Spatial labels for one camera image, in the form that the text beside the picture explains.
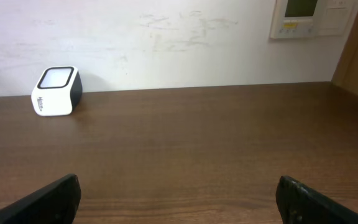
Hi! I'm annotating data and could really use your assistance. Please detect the white wall control panel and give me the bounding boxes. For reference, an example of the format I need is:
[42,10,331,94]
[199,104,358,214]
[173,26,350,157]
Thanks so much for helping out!
[270,0,358,39]

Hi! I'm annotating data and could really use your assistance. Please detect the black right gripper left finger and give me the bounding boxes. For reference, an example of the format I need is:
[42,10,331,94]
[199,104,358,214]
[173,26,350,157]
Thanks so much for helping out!
[0,174,81,224]

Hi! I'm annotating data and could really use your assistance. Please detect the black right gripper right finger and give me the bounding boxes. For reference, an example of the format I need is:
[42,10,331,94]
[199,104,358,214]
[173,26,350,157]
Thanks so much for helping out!
[275,175,358,224]

